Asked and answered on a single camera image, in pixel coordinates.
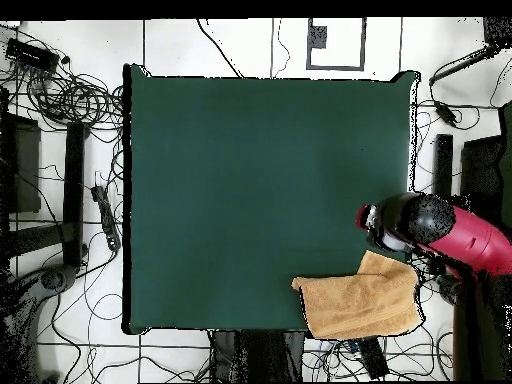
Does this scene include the orange terry towel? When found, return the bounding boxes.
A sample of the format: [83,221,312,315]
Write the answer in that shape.
[290,250,425,342]

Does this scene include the dark flat panel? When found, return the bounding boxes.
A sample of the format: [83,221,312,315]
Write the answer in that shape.
[458,134,506,225]
[0,113,42,214]

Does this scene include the black stand bar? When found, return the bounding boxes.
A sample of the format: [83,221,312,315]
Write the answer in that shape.
[434,133,454,198]
[62,121,88,268]

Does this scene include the black power adapter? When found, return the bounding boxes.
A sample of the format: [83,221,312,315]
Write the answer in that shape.
[434,100,458,126]

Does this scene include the dark green table cloth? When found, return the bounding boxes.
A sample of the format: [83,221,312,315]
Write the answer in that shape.
[121,63,419,336]

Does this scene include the black power strip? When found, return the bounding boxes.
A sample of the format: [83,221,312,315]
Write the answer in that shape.
[353,337,390,380]
[90,184,122,252]

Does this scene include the black pole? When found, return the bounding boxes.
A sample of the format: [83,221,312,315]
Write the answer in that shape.
[428,44,501,87]

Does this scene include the dark grey square plate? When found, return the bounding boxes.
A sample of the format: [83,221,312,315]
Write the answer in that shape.
[307,25,328,50]

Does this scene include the black speckled box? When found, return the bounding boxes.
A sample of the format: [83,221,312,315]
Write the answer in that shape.
[482,16,512,48]

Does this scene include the black hub box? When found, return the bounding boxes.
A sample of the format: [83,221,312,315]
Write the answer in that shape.
[5,38,61,74]

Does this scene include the grey pedestal leg with caster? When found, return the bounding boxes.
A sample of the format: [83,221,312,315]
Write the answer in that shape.
[436,273,467,306]
[5,263,79,337]

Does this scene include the grey square floor frame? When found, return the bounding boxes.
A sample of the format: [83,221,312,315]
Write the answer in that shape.
[306,17,367,72]

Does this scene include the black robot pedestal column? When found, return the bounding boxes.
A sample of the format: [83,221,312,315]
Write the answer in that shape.
[208,329,306,383]

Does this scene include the black cable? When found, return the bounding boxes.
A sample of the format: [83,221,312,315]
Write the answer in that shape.
[195,18,244,80]

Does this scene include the tangled black cables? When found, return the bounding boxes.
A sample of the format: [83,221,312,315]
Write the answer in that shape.
[7,65,124,131]

